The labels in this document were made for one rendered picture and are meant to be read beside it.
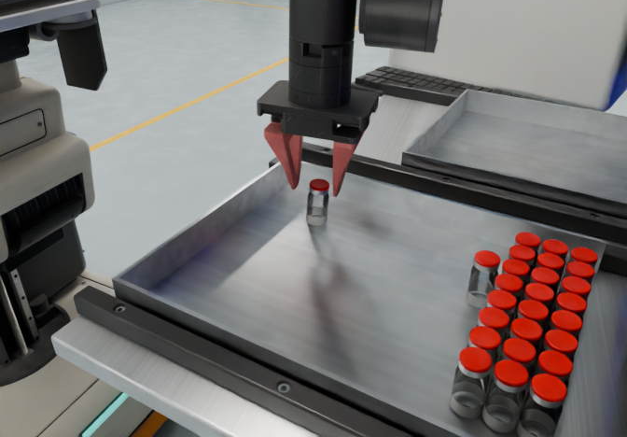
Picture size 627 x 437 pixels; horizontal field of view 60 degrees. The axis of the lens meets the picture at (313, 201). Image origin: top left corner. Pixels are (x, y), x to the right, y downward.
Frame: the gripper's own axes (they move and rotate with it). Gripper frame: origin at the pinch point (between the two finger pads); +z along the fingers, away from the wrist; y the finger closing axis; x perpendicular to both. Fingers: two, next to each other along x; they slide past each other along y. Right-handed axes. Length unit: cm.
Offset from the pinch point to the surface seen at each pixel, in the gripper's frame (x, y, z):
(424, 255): -2.8, 11.8, 4.2
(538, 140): 28.6, 23.9, 4.1
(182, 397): -24.2, -2.6, 4.7
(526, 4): 71, 22, -6
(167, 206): 125, -98, 98
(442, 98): 39.1, 9.8, 3.7
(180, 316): -19.5, -4.9, 2.0
